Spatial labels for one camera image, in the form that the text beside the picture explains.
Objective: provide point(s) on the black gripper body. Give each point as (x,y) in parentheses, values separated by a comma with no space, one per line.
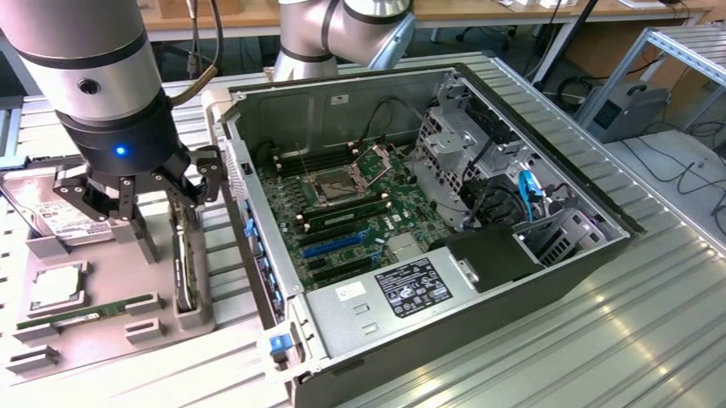
(130,136)

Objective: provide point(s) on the graphics card with black cooler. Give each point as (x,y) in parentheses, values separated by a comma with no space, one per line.
(184,263)

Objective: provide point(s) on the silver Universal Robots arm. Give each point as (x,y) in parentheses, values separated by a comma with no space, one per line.
(85,42)

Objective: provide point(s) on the silver hard disk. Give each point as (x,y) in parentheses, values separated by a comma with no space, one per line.
(22,191)

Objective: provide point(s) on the black RAM slot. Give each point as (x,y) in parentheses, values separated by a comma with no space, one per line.
(289,175)
(341,207)
(289,160)
(340,202)
(289,165)
(289,170)

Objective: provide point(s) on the blue disk carrier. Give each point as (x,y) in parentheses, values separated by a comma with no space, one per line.
(12,162)

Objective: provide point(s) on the blue card retention latch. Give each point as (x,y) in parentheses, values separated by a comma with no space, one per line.
(248,227)
(261,263)
(277,307)
(272,284)

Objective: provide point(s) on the thin metal locking lever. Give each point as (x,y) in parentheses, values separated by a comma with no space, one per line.
(304,161)

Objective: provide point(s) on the grey parts rack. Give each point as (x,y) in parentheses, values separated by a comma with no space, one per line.
(130,276)

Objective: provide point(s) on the silver CPU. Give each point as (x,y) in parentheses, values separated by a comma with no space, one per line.
(56,287)

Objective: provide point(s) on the CPU socket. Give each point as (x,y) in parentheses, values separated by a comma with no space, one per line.
(335,187)

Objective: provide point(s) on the installed RAM stick white label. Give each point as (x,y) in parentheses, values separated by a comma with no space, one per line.
(340,219)

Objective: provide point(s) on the metal socket cover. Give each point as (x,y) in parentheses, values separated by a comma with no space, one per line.
(359,170)

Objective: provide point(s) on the long black expansion slot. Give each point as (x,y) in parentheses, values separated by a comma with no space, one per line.
(340,263)
(331,238)
(343,274)

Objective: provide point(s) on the green RAM stick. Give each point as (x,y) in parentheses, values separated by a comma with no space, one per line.
(85,315)

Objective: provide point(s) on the blue expansion slot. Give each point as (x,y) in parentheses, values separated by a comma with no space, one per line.
(335,247)

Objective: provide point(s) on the green motherboard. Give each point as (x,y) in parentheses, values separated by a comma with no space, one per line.
(396,200)

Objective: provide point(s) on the silver chipset heatsink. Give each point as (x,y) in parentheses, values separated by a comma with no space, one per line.
(403,246)

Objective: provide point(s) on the silver disk bay cage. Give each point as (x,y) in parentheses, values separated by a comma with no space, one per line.
(448,140)

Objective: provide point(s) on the blue case release latch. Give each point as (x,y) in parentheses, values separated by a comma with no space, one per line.
(278,345)

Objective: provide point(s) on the grey power supply with label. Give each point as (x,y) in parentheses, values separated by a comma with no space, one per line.
(351,323)

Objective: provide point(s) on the black plastic shroud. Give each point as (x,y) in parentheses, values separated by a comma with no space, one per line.
(493,259)

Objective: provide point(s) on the open black PC case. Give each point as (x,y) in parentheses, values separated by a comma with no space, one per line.
(509,306)

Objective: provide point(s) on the silver perforated disk bay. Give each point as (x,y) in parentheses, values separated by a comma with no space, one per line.
(557,246)

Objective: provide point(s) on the black stand pole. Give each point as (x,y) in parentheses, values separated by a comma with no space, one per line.
(568,38)

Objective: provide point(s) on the small white box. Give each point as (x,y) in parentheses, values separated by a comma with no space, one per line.
(544,3)

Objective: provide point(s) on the grey floor control box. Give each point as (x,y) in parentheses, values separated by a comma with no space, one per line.
(629,110)

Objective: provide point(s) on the silver optical bay bracket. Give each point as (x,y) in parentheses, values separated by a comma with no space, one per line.
(453,91)

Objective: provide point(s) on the wooden desk white frame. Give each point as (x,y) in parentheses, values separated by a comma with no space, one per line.
(509,16)

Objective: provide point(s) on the aluminium profile frame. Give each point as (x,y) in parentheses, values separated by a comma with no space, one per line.
(680,47)

